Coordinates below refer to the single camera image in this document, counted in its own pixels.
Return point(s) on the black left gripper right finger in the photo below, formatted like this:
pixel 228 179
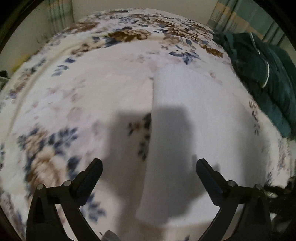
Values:
pixel 254 221

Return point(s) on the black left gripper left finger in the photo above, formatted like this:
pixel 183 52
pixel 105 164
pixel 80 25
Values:
pixel 43 221

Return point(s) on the white knit garment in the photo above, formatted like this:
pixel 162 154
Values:
pixel 194 117

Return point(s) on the dark clothing pile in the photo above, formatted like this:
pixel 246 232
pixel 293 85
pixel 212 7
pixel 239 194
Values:
pixel 3 78

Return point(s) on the dark green towel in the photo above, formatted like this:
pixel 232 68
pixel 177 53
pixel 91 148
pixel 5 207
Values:
pixel 268 73

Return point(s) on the floral cream blanket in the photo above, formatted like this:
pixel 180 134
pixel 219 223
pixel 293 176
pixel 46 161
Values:
pixel 88 94

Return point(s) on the green striped curtain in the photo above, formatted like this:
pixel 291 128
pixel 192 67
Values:
pixel 241 16

